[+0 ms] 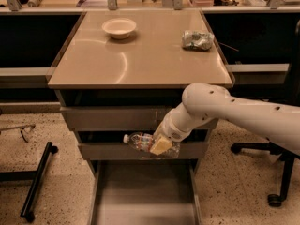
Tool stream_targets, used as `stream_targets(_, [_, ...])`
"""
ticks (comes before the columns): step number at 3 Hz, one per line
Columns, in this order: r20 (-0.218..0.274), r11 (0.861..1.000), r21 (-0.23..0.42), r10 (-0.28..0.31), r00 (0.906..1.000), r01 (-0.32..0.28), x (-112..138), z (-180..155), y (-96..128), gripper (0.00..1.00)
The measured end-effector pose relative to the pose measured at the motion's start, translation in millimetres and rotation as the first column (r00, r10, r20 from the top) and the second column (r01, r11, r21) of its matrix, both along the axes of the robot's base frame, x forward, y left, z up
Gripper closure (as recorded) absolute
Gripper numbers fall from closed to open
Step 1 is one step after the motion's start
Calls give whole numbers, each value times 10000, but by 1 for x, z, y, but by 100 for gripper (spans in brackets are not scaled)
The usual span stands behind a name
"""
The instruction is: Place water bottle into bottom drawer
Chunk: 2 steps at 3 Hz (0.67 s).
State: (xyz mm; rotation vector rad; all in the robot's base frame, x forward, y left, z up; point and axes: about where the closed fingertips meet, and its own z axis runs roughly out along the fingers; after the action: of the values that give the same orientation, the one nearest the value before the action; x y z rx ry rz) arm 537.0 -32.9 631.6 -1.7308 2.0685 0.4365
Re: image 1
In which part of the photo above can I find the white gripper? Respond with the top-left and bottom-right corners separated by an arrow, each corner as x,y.
150,115 -> 191,155

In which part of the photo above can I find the clear plastic water bottle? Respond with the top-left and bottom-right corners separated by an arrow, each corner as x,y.
123,132 -> 180,158

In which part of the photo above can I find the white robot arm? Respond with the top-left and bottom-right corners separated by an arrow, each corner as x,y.
151,83 -> 300,155

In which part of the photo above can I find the grey open bottom drawer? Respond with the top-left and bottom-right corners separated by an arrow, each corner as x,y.
87,160 -> 203,225

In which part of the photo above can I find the grey middle drawer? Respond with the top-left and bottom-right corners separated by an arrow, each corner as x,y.
78,142 -> 208,160

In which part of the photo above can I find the grey drawer cabinet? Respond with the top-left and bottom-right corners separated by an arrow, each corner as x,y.
46,8 -> 236,173

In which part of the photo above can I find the grey top drawer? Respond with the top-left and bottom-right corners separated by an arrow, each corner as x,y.
59,104 -> 219,132

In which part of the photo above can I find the crumpled silver snack bag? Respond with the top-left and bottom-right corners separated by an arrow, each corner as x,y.
182,30 -> 215,51

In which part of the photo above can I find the white paper bowl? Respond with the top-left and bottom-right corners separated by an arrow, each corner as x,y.
102,18 -> 137,39

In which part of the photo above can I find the black office chair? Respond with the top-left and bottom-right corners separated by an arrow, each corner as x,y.
230,141 -> 300,208

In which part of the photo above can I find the metal frame on floor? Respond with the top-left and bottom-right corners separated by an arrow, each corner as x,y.
0,124 -> 36,143

